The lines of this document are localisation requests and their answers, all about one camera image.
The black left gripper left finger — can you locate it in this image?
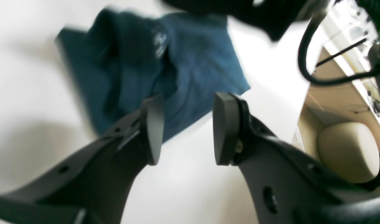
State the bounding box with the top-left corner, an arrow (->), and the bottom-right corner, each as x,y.
0,95 -> 165,224

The dark navy t-shirt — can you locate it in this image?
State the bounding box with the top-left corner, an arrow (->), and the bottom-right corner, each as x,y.
57,8 -> 250,142

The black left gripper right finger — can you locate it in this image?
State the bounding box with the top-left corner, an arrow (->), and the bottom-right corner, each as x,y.
213,92 -> 380,224

